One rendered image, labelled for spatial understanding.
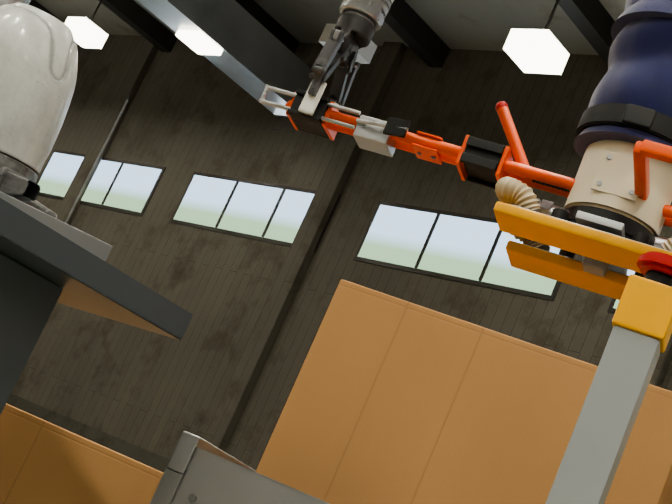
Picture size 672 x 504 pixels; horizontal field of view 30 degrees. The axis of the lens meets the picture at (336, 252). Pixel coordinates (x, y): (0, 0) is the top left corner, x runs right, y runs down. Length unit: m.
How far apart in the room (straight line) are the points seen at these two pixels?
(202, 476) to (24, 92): 0.61
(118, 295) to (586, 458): 0.63
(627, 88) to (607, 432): 0.82
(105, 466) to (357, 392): 0.43
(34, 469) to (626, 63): 1.23
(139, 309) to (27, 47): 0.39
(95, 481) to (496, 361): 0.68
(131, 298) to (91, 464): 0.51
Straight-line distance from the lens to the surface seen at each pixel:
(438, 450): 1.96
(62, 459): 2.14
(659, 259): 1.64
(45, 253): 1.59
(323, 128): 2.39
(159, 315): 1.71
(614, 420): 1.59
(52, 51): 1.79
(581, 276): 2.28
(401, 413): 1.99
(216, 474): 1.87
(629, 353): 1.61
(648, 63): 2.26
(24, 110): 1.76
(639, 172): 2.08
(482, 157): 2.26
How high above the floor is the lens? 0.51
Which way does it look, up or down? 13 degrees up
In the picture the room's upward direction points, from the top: 24 degrees clockwise
